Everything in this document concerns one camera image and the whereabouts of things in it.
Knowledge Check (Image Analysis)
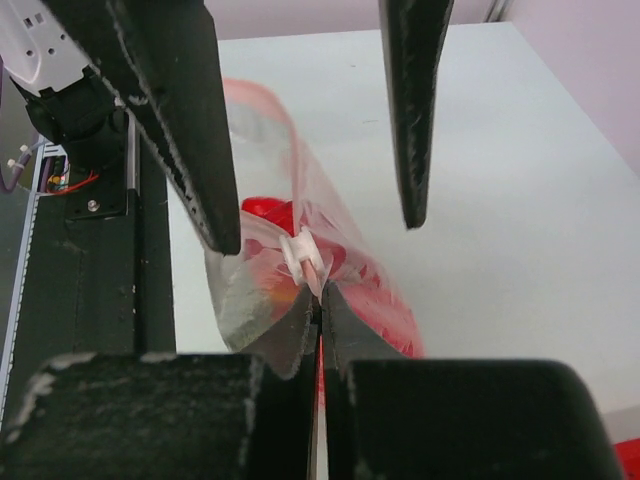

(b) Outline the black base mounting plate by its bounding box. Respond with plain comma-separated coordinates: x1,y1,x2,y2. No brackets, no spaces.
9,109,177,391

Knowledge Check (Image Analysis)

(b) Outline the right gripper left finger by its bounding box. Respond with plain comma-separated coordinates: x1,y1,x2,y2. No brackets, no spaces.
1,289,319,479

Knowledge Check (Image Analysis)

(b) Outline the clear pink-dotted zip bag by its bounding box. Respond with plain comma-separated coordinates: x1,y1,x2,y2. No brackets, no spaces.
202,77,426,480

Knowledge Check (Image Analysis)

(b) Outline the white slotted cable duct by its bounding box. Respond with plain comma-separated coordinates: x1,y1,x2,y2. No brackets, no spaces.
1,140,44,422

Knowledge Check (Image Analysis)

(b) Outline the green toy melon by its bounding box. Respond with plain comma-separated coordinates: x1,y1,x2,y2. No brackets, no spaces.
216,261,283,352

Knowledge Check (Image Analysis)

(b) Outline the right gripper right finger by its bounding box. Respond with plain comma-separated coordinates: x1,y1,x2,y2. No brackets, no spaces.
321,284,625,479

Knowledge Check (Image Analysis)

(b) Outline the red plastic tray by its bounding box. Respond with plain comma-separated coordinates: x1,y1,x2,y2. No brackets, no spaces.
614,438,640,480

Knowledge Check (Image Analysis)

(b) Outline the red toy apple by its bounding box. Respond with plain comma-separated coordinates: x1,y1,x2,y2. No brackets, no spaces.
241,196,425,358

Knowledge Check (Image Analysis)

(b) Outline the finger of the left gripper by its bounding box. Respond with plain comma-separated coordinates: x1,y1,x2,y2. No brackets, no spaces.
378,0,454,230
45,1,241,255

